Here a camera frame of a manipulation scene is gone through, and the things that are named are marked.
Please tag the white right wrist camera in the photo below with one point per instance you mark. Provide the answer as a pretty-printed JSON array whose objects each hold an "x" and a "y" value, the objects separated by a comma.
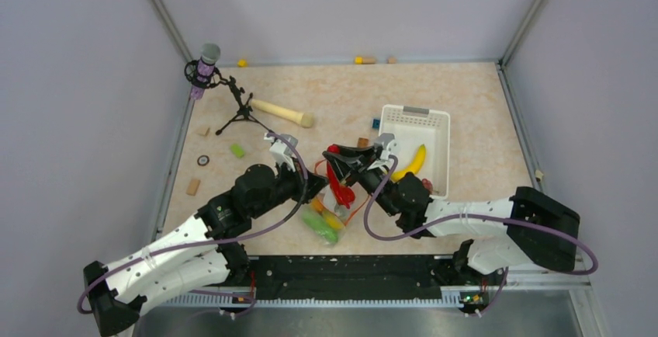
[{"x": 385, "y": 145}]

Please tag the black microphone tripod stand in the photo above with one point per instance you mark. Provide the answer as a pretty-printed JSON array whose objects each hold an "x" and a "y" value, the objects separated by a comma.
[{"x": 244, "y": 111}]

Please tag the yellow and wood peg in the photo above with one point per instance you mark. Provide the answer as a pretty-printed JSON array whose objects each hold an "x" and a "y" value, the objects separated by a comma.
[{"x": 365, "y": 60}]

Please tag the brown toy brick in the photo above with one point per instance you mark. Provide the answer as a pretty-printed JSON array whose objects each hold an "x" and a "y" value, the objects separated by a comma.
[{"x": 362, "y": 142}]

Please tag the white perforated plastic basket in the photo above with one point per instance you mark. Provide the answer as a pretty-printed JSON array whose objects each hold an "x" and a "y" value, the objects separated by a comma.
[{"x": 412, "y": 127}]

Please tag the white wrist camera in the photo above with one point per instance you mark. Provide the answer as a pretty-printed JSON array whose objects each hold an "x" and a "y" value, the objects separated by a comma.
[
  {"x": 385, "y": 145},
  {"x": 281, "y": 149}
]

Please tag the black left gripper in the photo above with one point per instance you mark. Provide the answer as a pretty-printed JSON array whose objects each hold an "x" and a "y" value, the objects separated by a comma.
[{"x": 307, "y": 185}]

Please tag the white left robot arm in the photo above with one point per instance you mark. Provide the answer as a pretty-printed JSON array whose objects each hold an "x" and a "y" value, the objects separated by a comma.
[{"x": 206, "y": 249}]

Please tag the wooden rolling pin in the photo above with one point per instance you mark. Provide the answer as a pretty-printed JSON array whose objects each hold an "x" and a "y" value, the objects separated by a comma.
[{"x": 303, "y": 119}]

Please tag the small green block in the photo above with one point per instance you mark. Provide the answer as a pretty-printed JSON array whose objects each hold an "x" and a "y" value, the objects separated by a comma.
[{"x": 236, "y": 150}]

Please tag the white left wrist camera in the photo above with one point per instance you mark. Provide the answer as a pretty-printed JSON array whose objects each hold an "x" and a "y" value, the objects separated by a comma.
[{"x": 281, "y": 149}]

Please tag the purple grey microphone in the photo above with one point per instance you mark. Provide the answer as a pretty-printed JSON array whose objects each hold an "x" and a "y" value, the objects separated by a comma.
[{"x": 202, "y": 74}]

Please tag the red toy grapes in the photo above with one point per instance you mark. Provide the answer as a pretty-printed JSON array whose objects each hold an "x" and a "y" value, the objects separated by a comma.
[{"x": 428, "y": 185}]

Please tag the clear zip bag orange zipper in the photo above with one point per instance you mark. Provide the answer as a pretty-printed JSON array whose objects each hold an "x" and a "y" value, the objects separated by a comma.
[{"x": 348, "y": 216}]

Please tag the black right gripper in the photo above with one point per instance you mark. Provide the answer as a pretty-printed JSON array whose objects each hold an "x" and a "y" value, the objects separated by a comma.
[{"x": 351, "y": 160}]

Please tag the red toy chili pepper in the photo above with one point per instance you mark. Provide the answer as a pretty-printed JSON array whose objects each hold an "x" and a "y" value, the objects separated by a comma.
[{"x": 344, "y": 195}]

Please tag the small beige wooden piece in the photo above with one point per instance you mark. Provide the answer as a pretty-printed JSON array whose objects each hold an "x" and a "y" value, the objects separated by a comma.
[{"x": 203, "y": 132}]

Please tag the green toy cucumber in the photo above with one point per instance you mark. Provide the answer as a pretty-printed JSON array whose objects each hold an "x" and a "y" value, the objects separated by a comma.
[{"x": 320, "y": 227}]

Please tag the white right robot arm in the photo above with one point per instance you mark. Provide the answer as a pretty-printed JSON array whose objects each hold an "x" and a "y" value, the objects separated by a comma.
[{"x": 527, "y": 227}]

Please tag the tan wooden block left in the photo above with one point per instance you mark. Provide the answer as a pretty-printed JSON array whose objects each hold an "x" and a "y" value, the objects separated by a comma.
[{"x": 193, "y": 187}]

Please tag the green orange toy mango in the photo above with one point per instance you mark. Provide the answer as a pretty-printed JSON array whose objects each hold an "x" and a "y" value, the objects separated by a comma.
[{"x": 317, "y": 205}]

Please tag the yellow green toy lemon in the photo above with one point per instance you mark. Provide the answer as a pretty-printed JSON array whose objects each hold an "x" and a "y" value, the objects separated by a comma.
[{"x": 333, "y": 221}]

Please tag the yellow toy banana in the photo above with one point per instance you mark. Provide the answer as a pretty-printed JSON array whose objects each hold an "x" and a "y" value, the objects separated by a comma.
[{"x": 414, "y": 166}]

